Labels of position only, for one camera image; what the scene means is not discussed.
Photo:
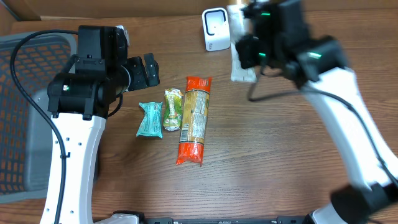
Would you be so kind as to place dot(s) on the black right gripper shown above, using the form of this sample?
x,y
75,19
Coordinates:
x,y
249,60

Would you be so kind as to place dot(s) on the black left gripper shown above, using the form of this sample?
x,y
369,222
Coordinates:
x,y
135,65

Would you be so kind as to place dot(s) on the white tube gold cap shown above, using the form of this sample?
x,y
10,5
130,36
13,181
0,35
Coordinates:
x,y
238,28

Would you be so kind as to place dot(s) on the green snack pouch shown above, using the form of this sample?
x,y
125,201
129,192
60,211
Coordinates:
x,y
173,109

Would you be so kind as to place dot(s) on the teal snack packet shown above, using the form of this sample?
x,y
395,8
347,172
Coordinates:
x,y
151,125

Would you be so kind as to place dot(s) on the orange pasta package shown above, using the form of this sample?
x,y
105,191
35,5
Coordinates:
x,y
195,116

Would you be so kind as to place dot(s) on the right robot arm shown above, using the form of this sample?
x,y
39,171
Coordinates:
x,y
280,38

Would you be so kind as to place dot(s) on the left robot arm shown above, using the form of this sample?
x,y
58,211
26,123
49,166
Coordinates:
x,y
79,107

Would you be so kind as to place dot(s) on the white barcode scanner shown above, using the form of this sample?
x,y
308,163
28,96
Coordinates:
x,y
216,29

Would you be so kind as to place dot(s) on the grey plastic mesh basket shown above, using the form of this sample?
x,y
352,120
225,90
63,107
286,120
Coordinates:
x,y
26,138

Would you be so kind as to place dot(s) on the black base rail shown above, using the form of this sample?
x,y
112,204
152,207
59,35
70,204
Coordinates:
x,y
168,220

